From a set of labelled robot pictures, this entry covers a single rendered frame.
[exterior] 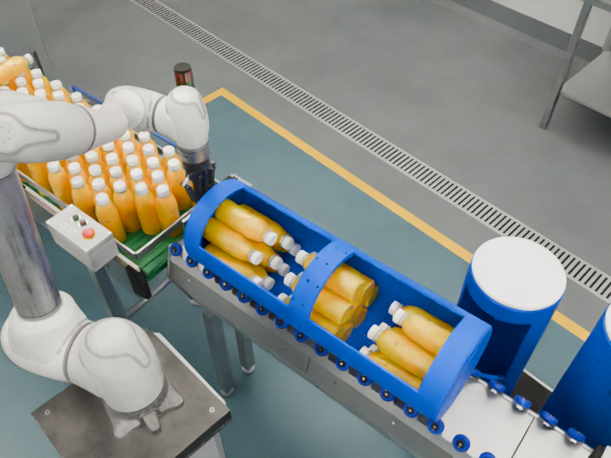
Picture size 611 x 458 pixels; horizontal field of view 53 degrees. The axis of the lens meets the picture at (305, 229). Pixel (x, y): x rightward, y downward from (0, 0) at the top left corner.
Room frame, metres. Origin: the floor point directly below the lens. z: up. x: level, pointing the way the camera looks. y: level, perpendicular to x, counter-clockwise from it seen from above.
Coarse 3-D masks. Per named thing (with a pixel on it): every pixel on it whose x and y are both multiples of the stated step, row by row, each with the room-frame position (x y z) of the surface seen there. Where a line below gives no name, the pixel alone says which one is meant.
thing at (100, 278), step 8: (96, 272) 1.24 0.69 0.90; (104, 272) 1.26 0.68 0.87; (96, 280) 1.23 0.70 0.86; (104, 280) 1.25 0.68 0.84; (96, 288) 1.25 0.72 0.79; (104, 288) 1.24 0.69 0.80; (112, 288) 1.26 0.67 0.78; (104, 296) 1.23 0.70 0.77; (112, 296) 1.25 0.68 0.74; (104, 304) 1.25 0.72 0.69; (112, 304) 1.24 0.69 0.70; (112, 312) 1.24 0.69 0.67; (120, 312) 1.26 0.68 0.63
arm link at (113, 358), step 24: (96, 336) 0.74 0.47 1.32; (120, 336) 0.74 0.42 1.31; (144, 336) 0.76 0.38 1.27; (72, 360) 0.71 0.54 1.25; (96, 360) 0.69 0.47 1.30; (120, 360) 0.69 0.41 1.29; (144, 360) 0.71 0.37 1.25; (96, 384) 0.67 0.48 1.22; (120, 384) 0.66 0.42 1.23; (144, 384) 0.68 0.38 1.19; (120, 408) 0.65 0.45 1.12
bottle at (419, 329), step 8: (400, 320) 0.87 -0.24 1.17; (408, 320) 0.86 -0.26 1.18; (416, 320) 0.85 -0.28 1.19; (424, 320) 0.85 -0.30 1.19; (408, 328) 0.84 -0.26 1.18; (416, 328) 0.83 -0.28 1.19; (424, 328) 0.83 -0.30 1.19; (432, 328) 0.83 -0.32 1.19; (440, 328) 0.83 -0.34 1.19; (408, 336) 0.83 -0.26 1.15; (416, 336) 0.82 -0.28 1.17; (424, 336) 0.81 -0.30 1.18; (432, 336) 0.81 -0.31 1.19; (440, 336) 0.81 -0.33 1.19; (448, 336) 0.81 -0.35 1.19; (424, 344) 0.80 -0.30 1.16; (432, 344) 0.79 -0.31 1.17; (440, 344) 0.79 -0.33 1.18; (432, 352) 0.79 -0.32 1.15
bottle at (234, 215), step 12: (228, 204) 1.26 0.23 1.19; (216, 216) 1.25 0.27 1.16; (228, 216) 1.23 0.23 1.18; (240, 216) 1.22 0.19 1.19; (252, 216) 1.21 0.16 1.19; (240, 228) 1.19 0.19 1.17; (252, 228) 1.18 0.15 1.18; (264, 228) 1.18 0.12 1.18; (252, 240) 1.17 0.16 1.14; (264, 240) 1.15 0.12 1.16
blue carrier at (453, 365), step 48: (240, 192) 1.37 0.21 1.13; (192, 240) 1.17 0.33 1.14; (336, 240) 1.11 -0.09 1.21; (240, 288) 1.05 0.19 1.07; (288, 288) 1.13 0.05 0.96; (384, 288) 1.06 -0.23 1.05; (336, 336) 0.85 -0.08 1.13; (480, 336) 0.78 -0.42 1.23; (384, 384) 0.74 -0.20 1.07; (432, 384) 0.69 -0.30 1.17
